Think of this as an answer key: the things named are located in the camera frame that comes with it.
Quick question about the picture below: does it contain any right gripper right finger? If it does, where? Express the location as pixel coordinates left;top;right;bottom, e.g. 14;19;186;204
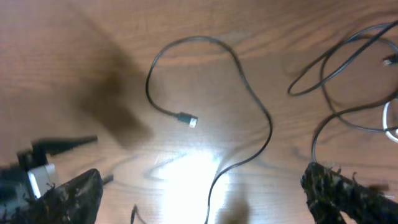
300;162;397;224

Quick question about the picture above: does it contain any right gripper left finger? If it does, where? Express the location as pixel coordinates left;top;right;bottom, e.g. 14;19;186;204
9;169;103;224

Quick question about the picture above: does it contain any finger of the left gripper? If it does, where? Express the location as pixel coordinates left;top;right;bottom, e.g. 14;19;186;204
32;135;98;156

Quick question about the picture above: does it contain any black usb cable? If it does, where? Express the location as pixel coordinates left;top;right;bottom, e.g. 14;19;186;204
287;20;398;164
145;35;274;224

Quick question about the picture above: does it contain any white usb cable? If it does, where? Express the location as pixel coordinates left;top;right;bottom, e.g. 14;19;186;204
382;98;398;144

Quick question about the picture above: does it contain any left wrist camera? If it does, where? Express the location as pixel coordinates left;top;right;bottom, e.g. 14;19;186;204
0;163;60;212

